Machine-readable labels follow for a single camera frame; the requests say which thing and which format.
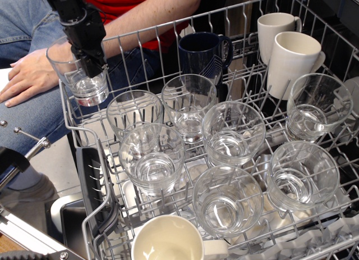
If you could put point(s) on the white mug rear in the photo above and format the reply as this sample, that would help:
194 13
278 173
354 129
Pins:
269 25

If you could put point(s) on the white mug front tilted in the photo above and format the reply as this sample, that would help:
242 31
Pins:
293 55

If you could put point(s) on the person's bare forearm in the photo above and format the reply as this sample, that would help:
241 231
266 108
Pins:
132 28

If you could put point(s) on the person's bare hand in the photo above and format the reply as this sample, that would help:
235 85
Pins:
29 76

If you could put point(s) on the cream mug bottom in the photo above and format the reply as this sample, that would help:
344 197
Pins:
174 237

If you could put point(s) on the grey wire dishwasher rack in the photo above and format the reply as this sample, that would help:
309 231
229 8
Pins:
329 231

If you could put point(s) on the clear glass cup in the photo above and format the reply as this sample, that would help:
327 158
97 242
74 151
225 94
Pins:
152 156
227 201
317 104
232 133
186 99
301 176
87 91

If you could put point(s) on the dark grey rack handle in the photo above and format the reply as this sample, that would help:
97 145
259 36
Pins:
103 216

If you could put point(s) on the dark blue ceramic mug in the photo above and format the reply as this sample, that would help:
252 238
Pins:
206 54

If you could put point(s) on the clear glass cup second row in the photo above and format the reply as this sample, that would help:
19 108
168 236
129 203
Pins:
132 109

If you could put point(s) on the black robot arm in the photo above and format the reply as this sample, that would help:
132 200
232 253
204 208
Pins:
58 5

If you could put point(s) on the grey shoe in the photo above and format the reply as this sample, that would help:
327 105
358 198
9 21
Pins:
43 190

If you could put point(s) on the metal clamp with black knob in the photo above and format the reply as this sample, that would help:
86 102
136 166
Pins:
13 162

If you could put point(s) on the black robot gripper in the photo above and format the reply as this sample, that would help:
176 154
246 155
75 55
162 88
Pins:
85 32

